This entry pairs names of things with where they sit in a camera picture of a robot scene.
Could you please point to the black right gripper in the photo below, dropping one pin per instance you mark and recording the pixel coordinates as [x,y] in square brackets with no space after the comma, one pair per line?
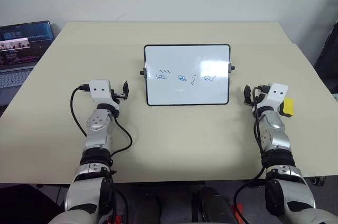
[258,99]

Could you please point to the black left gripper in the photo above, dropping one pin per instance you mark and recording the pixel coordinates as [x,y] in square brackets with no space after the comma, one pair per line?
[119,97]

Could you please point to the yellow and black eraser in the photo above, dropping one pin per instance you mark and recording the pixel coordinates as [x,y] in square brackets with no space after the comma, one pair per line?
[288,105]

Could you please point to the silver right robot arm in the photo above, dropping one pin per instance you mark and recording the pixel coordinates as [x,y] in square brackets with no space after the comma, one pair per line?
[274,129]

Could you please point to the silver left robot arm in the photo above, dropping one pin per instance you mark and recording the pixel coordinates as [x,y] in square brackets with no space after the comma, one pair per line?
[95,124]

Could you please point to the black framed small whiteboard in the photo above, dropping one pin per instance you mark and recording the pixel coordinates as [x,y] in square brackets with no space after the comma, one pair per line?
[185,76]

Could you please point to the black bulky object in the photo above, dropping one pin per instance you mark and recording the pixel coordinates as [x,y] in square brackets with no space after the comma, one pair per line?
[327,55]

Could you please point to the black caster wheels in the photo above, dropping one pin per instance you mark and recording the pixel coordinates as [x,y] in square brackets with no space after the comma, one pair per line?
[318,180]

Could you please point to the grey open laptop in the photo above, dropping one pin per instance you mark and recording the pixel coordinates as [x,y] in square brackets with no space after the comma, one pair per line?
[21,49]

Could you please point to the large dark rounded shape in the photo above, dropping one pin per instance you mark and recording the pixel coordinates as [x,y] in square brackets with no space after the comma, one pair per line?
[215,205]

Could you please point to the red plastic part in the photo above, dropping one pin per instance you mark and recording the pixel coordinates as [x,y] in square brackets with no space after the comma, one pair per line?
[115,220]
[237,213]

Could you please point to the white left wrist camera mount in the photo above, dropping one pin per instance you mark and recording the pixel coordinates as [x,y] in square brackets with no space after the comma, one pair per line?
[99,89]

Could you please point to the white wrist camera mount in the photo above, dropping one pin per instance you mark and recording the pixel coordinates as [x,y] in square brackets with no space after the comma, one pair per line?
[277,94]
[99,89]

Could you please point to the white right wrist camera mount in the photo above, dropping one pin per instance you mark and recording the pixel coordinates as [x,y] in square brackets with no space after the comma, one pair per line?
[277,94]

